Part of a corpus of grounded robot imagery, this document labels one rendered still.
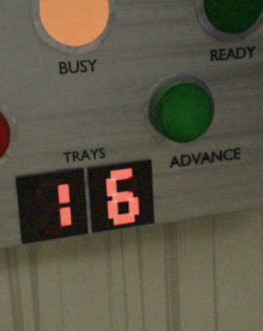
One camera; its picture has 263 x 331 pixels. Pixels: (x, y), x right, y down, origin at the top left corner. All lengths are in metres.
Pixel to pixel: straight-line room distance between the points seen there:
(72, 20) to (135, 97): 0.05
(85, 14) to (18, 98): 0.05
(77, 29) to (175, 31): 0.05
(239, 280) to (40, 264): 0.12
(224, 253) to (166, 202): 0.07
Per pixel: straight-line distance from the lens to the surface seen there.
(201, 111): 0.31
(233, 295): 0.40
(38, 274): 0.36
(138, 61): 0.31
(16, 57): 0.30
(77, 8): 0.30
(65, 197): 0.31
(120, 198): 0.32
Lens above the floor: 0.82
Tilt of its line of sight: 14 degrees down
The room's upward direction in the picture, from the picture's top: 3 degrees counter-clockwise
